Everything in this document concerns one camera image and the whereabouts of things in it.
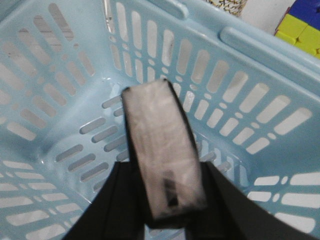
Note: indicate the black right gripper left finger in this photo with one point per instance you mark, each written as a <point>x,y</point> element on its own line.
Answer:
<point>114,214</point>

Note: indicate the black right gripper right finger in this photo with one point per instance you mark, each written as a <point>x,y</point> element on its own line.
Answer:
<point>230,215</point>

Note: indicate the white tissue pack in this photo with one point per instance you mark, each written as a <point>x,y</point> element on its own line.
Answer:
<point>163,151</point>

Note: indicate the light blue plastic basket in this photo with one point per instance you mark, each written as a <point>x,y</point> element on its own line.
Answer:
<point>252,100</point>

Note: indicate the colourful puzzle cube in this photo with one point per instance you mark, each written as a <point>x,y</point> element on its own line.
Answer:
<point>300,26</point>

